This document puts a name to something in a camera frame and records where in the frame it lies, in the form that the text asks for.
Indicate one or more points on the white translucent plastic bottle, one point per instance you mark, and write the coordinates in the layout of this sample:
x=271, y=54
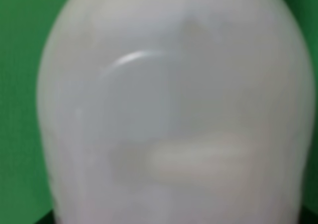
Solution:
x=176, y=112

